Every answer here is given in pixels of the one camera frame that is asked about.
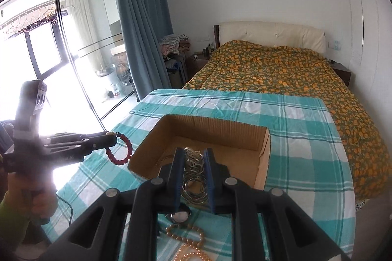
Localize cream bed headboard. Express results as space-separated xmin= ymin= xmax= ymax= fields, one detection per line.
xmin=213 ymin=21 xmax=326 ymax=54

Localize teal checked tablecloth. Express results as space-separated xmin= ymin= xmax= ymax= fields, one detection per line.
xmin=41 ymin=89 xmax=357 ymax=261

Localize pearl necklace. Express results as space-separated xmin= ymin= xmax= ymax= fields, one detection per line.
xmin=165 ymin=223 xmax=212 ymax=261

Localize black cable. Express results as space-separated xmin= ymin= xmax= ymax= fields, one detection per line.
xmin=56 ymin=193 xmax=74 ymax=226

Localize dark wooden nightstand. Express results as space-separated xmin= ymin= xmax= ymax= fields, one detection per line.
xmin=329 ymin=60 xmax=352 ymax=87
xmin=186 ymin=53 xmax=212 ymax=83

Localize silver bangles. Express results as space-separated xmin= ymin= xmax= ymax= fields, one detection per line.
xmin=182 ymin=147 xmax=210 ymax=205

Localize person's left hand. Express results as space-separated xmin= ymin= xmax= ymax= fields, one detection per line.
xmin=6 ymin=170 xmax=59 ymax=219

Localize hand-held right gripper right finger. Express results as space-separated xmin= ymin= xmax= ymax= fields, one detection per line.
xmin=204 ymin=148 xmax=353 ymax=261

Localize clothes drying rack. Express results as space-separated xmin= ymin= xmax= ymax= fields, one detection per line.
xmin=0 ymin=0 xmax=68 ymax=35

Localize red bead bracelet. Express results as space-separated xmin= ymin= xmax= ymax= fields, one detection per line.
xmin=105 ymin=132 xmax=134 ymax=164

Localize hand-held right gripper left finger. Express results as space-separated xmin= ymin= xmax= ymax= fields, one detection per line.
xmin=40 ymin=148 xmax=186 ymax=261

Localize person's left forearm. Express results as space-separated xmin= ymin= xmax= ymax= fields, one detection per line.
xmin=0 ymin=190 xmax=33 ymax=238

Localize pile of clothes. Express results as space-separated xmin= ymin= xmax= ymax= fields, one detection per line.
xmin=158 ymin=33 xmax=192 ymax=60

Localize blue curtain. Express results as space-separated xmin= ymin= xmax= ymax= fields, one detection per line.
xmin=109 ymin=0 xmax=174 ymax=103

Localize cardboard box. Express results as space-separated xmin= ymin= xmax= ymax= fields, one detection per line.
xmin=127 ymin=114 xmax=272 ymax=190

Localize white wardrobe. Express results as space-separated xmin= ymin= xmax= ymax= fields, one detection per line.
xmin=339 ymin=0 xmax=387 ymax=90

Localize bed with orange cover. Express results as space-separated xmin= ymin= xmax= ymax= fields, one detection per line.
xmin=182 ymin=40 xmax=392 ymax=199

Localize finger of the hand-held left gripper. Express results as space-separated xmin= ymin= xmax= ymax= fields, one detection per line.
xmin=43 ymin=131 xmax=118 ymax=158

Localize sliding glass door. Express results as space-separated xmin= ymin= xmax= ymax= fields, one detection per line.
xmin=54 ymin=0 xmax=139 ymax=130

